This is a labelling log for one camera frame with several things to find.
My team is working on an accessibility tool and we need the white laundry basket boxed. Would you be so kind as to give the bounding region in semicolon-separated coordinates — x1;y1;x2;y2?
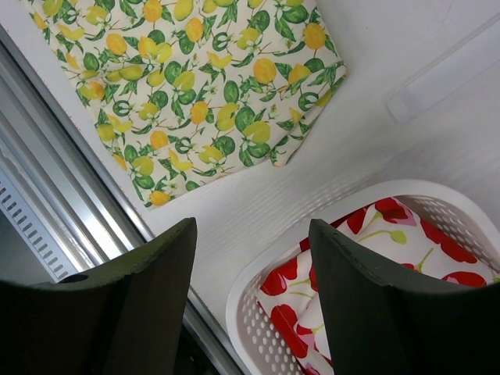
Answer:
226;180;499;374

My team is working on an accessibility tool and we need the red poppy print cloth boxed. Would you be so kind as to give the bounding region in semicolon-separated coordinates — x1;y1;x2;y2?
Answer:
256;197;499;374

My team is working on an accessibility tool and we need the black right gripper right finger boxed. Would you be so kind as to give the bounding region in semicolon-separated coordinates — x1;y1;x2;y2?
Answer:
309;219;499;374

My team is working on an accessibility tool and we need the aluminium mounting rail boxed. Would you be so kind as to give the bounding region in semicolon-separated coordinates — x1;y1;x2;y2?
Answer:
0;23;251;375

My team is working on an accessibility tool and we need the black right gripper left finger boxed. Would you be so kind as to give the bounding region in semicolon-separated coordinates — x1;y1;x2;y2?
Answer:
1;218;198;374

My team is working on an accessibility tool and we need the white slotted cable duct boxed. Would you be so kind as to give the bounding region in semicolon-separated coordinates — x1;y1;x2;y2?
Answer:
1;172;77;284

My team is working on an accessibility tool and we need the lemon print skirt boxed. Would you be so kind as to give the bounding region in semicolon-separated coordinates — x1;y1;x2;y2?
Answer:
23;1;346;209

